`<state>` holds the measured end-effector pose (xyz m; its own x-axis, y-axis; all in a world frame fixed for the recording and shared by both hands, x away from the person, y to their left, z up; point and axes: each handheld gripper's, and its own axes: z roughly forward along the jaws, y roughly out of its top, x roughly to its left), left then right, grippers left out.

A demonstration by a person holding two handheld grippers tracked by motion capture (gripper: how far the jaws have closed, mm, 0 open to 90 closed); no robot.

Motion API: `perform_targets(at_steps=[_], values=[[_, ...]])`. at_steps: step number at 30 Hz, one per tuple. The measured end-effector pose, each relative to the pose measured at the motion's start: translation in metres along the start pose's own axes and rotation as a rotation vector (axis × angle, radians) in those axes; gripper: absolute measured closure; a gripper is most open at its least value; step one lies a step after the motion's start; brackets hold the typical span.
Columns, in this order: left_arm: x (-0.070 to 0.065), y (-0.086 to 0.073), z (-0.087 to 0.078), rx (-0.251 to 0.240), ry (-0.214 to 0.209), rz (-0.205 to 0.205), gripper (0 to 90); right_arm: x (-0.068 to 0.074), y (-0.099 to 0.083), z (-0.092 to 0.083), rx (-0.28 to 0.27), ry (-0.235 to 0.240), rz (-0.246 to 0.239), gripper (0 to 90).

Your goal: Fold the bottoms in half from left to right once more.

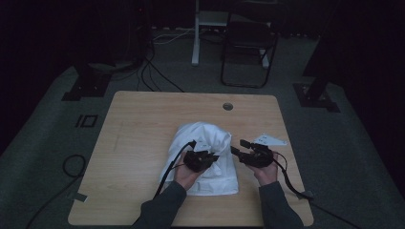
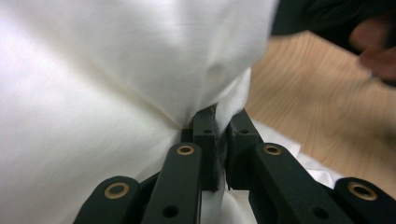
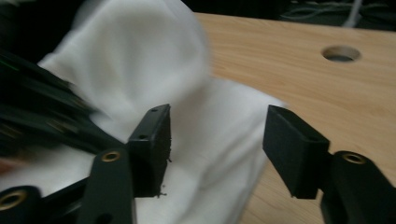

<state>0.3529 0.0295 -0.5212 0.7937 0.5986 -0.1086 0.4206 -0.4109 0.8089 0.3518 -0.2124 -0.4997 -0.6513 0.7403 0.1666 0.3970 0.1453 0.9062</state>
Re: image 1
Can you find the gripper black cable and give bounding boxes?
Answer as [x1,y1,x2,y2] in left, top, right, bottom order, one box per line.
[271,152,364,229]
[153,139,197,199]

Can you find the black floor cables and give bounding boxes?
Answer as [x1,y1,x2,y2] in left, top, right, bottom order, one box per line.
[137,56,185,94]

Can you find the black folding chair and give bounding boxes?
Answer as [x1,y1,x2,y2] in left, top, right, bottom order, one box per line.
[220,0,280,90]

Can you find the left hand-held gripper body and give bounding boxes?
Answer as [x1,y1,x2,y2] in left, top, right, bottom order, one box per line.
[183,136,214,174]

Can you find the white metal stand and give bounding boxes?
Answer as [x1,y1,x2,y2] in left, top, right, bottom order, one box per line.
[191,0,271,70]

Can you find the white skirt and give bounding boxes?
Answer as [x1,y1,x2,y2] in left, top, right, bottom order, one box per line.
[160,121,240,197]

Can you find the person's left hand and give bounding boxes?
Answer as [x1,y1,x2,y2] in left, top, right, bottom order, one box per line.
[174,156,204,192]

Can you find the black stand with square base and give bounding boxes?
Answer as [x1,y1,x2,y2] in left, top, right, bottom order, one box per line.
[61,61,113,102]
[292,74,341,114]

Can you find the person's right hand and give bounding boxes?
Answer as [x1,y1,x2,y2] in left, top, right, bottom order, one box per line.
[248,156,279,187]

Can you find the black looped floor cable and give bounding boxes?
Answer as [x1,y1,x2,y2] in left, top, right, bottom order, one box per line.
[25,154,88,229]

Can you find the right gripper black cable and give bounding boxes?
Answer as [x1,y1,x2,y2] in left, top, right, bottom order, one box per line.
[271,152,364,229]

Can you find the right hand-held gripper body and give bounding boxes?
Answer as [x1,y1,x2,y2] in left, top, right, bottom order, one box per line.
[244,133,288,169]

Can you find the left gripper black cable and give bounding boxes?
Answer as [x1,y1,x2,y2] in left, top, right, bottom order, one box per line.
[153,139,197,199]

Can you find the white floor cable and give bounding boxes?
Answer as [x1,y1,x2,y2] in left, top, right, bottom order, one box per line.
[152,28,196,45]

